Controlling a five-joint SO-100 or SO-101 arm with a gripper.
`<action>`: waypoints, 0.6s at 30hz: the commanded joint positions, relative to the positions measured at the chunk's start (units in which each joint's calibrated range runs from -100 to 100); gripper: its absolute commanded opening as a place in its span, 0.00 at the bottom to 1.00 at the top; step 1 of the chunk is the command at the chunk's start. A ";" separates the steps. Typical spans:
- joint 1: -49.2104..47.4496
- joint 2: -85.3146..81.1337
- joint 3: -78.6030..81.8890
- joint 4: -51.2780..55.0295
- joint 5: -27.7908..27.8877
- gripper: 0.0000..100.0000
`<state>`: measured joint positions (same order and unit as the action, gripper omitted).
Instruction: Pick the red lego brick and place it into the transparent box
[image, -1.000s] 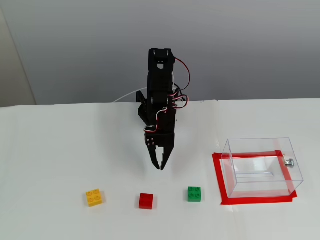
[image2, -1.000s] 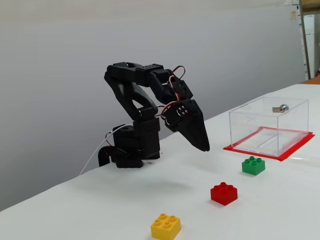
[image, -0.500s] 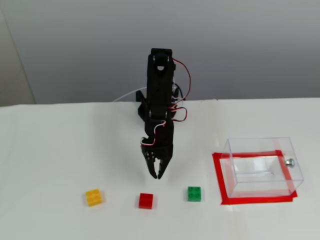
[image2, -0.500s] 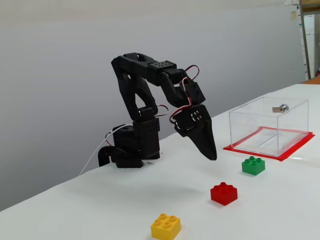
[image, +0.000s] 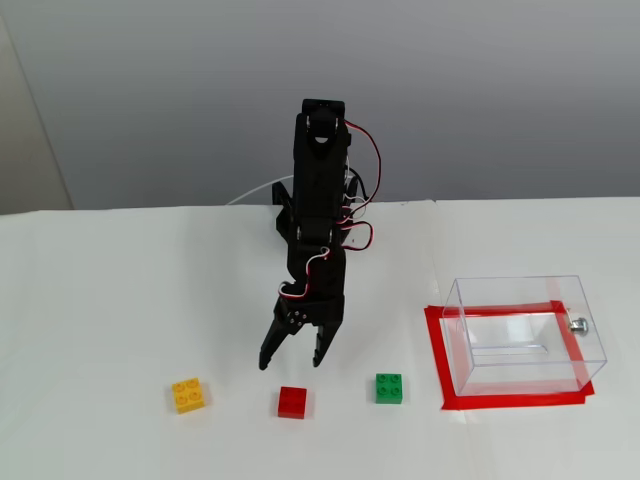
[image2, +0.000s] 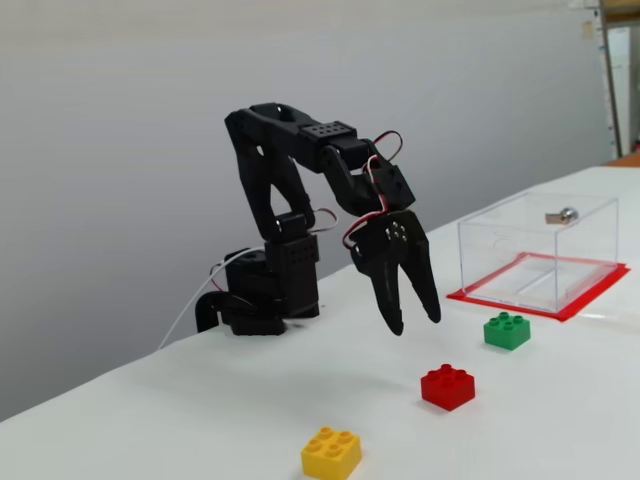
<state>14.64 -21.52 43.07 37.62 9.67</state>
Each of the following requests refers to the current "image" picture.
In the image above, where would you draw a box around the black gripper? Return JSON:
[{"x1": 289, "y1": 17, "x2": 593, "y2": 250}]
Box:
[{"x1": 258, "y1": 294, "x2": 347, "y2": 372}]

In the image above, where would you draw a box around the red lego brick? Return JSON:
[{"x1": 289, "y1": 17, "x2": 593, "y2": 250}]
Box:
[{"x1": 277, "y1": 385, "x2": 309, "y2": 419}]

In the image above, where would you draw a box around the green lego brick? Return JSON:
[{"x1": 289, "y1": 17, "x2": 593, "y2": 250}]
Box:
[{"x1": 375, "y1": 372, "x2": 405, "y2": 406}]

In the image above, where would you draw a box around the yellow lego brick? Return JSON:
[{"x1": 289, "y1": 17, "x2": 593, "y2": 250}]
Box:
[{"x1": 171, "y1": 376, "x2": 208, "y2": 415}]

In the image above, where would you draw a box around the transparent plastic box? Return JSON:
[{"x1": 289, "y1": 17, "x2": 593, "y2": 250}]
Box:
[{"x1": 441, "y1": 274, "x2": 609, "y2": 397}]

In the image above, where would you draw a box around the black table clamp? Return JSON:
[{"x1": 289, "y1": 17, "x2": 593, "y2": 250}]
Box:
[{"x1": 271, "y1": 181, "x2": 297, "y2": 246}]

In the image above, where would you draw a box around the wrist servo wire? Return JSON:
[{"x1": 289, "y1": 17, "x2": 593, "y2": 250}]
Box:
[{"x1": 277, "y1": 246, "x2": 332, "y2": 302}]

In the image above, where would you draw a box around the white cable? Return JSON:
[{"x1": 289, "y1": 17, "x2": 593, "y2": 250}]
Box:
[{"x1": 224, "y1": 175, "x2": 295, "y2": 206}]

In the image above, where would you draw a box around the arm servo wire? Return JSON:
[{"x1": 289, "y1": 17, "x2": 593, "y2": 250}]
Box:
[{"x1": 343, "y1": 121, "x2": 384, "y2": 252}]

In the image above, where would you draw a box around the red tape frame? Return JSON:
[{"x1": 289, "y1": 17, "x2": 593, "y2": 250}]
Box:
[{"x1": 423, "y1": 299, "x2": 596, "y2": 413}]

